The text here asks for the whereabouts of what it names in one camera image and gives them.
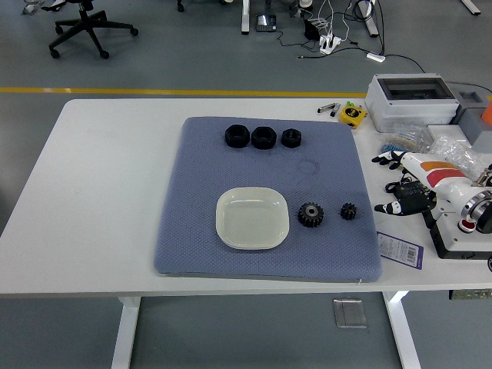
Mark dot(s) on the purple-edged label card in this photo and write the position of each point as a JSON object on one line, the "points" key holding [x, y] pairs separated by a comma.
{"points": [[399, 250]]}

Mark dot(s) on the blue-grey textured mat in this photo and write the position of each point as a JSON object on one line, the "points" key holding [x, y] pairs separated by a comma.
{"points": [[261, 169]]}

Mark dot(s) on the button control box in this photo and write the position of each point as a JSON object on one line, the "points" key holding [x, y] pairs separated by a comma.
{"points": [[449, 238]]}

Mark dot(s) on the white square plate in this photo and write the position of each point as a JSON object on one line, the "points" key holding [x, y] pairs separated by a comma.
{"points": [[251, 221]]}

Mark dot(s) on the bag of blue resistors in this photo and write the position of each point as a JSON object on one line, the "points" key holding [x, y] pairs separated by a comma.
{"points": [[403, 141]]}

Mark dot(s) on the large black gear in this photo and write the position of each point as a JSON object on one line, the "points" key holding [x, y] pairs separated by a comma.
{"points": [[310, 215]]}

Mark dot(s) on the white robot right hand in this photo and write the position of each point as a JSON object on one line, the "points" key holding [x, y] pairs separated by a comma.
{"points": [[442, 180]]}

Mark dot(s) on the black desk phone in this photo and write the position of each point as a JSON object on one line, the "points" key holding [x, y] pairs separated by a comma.
{"points": [[266, 23]]}

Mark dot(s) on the flat white box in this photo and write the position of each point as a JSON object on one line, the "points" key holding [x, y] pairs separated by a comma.
{"points": [[446, 132]]}

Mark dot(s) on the white power strip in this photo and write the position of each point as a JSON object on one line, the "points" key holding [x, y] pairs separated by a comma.
{"points": [[330, 43]]}

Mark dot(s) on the small black hex nut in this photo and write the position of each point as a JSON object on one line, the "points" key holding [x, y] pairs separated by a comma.
{"points": [[291, 138]]}

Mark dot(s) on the large black hex nut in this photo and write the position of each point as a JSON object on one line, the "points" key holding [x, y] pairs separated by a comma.
{"points": [[263, 137], [237, 137]]}

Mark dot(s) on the silver black connector module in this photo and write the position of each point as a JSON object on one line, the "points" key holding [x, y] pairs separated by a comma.
{"points": [[335, 109], [325, 108]]}

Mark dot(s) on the small black gear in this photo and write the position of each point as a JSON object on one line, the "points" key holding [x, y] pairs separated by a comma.
{"points": [[349, 211]]}

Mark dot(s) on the under-table power strip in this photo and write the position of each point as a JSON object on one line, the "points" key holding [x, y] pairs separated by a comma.
{"points": [[471, 294]]}

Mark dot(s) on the white table leg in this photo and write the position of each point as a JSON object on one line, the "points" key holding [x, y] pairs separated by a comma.
{"points": [[125, 330], [401, 330]]}

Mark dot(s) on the yellow tape measure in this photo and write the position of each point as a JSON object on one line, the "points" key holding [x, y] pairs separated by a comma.
{"points": [[353, 115]]}

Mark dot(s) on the grey background desk leg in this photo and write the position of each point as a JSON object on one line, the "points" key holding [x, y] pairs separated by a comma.
{"points": [[369, 21]]}

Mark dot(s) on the white background desk leg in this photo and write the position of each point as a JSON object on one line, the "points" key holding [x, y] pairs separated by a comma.
{"points": [[245, 17]]}

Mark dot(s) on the grey block with recess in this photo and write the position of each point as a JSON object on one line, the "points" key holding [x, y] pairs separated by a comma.
{"points": [[471, 111]]}

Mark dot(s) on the orange object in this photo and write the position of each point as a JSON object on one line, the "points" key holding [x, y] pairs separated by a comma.
{"points": [[488, 113]]}

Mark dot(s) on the metal floor hatch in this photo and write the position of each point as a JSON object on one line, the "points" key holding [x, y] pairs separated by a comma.
{"points": [[350, 313]]}

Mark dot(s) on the black power adapter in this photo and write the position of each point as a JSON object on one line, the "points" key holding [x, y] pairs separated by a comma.
{"points": [[312, 28]]}

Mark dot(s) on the grey electrical enclosure box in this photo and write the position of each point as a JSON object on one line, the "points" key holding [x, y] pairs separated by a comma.
{"points": [[411, 107]]}

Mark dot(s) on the black office chair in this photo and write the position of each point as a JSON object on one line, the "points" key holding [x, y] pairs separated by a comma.
{"points": [[90, 25]]}

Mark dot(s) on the small white adapter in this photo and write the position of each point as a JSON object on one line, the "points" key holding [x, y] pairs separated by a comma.
{"points": [[376, 57]]}

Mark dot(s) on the clear plastic parts bag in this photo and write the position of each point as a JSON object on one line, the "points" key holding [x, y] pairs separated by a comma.
{"points": [[453, 153]]}

